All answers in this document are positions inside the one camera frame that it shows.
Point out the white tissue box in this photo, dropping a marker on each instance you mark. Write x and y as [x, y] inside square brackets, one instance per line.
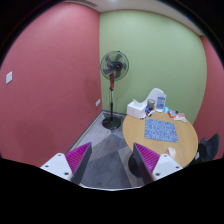
[136, 109]

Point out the black standing pedestal fan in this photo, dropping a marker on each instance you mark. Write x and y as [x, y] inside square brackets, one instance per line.
[114, 66]

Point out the orange white packet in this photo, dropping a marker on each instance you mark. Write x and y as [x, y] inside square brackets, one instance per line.
[180, 117]

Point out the blue patterned mouse pad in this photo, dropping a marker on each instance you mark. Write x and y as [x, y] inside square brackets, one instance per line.
[160, 130]

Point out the black office chair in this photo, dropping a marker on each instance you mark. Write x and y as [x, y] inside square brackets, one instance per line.
[207, 150]

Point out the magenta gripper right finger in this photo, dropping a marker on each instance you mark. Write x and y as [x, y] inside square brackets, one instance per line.
[153, 166]

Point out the blue white box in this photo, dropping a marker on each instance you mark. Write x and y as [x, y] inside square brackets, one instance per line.
[160, 104]

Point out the black table base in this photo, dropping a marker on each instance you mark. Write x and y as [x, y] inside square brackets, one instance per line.
[133, 167]

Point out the beige computer mouse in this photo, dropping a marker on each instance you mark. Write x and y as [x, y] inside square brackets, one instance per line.
[172, 152]

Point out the white wall socket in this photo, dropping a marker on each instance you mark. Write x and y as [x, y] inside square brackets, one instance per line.
[97, 102]

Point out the dark round tin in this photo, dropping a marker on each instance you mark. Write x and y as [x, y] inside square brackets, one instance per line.
[150, 103]

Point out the white wall switch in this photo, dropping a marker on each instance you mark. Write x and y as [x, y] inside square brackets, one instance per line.
[9, 77]

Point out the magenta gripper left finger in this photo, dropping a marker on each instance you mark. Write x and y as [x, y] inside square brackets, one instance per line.
[70, 166]

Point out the round wooden table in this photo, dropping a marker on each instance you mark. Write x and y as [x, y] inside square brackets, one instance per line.
[186, 147]

